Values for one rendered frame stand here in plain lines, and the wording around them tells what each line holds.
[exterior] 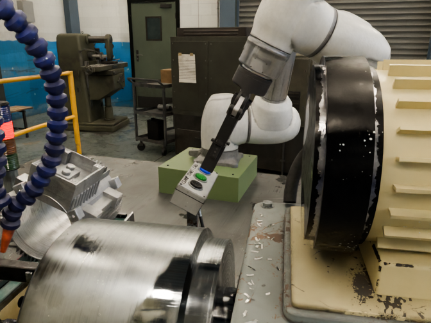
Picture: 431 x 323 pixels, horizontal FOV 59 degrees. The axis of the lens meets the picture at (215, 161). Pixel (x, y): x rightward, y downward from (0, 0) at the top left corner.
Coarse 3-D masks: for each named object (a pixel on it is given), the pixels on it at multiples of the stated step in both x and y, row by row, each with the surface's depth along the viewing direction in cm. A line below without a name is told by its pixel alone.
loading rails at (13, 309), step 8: (120, 216) 104; (128, 216) 102; (0, 280) 76; (0, 288) 75; (8, 288) 75; (16, 288) 75; (24, 288) 78; (0, 296) 73; (8, 296) 73; (16, 296) 75; (0, 304) 71; (8, 304) 73; (16, 304) 75; (0, 312) 71; (8, 312) 73; (16, 312) 75
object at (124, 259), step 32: (96, 224) 47; (128, 224) 48; (160, 224) 49; (64, 256) 42; (96, 256) 41; (128, 256) 41; (160, 256) 41; (192, 256) 41; (224, 256) 45; (32, 288) 40; (64, 288) 39; (96, 288) 39; (128, 288) 38; (160, 288) 38; (192, 288) 39; (224, 288) 46; (32, 320) 38; (64, 320) 38; (96, 320) 37; (128, 320) 37; (160, 320) 36; (192, 320) 37; (224, 320) 42
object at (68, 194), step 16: (64, 160) 85; (80, 160) 86; (64, 176) 79; (80, 176) 84; (96, 176) 83; (48, 192) 76; (64, 192) 75; (80, 192) 78; (96, 192) 87; (64, 208) 77
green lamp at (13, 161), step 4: (8, 156) 106; (12, 156) 107; (16, 156) 109; (8, 160) 107; (12, 160) 107; (16, 160) 109; (8, 164) 107; (12, 164) 107; (16, 164) 109; (8, 168) 107; (12, 168) 108; (16, 168) 109
